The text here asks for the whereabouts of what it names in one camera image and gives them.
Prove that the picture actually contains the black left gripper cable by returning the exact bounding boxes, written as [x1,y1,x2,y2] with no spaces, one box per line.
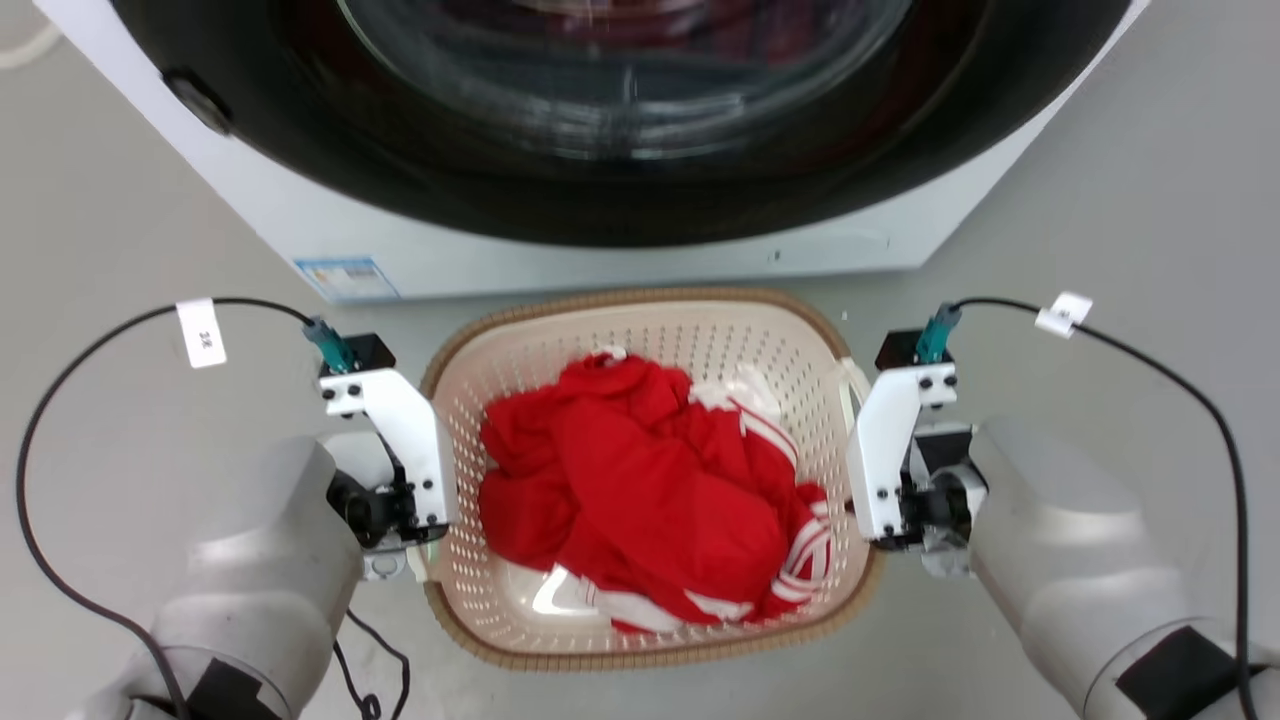
[15,296,359,720]

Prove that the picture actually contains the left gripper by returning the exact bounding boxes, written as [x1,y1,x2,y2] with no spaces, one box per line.
[323,431,448,583]

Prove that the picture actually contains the white printed cable tag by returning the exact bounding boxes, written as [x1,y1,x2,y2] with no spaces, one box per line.
[1034,290,1094,340]
[176,297,228,370]

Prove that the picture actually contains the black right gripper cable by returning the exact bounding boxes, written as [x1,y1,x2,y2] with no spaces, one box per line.
[914,296,1261,720]

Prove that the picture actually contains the thin black looped arm cable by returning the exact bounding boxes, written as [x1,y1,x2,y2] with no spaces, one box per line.
[333,608,413,720]

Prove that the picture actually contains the beige perforated plastic laundry basket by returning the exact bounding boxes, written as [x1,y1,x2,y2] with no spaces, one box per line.
[419,287,887,673]

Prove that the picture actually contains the white front-load washing machine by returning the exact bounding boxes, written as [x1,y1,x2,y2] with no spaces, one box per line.
[35,0,1151,304]

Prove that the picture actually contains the blue white energy label sticker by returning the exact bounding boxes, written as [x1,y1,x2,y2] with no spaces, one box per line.
[295,257,400,304]

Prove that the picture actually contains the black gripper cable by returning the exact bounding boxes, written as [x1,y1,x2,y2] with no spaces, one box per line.
[15,296,359,720]
[914,296,1261,720]

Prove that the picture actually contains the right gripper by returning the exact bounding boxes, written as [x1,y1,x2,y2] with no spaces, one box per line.
[897,428,993,580]

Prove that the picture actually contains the black round glass washer door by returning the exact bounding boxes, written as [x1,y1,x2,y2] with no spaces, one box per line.
[110,0,1132,249]

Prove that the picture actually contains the red garment with white stripes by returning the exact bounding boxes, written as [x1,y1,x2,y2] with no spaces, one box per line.
[477,347,834,635]

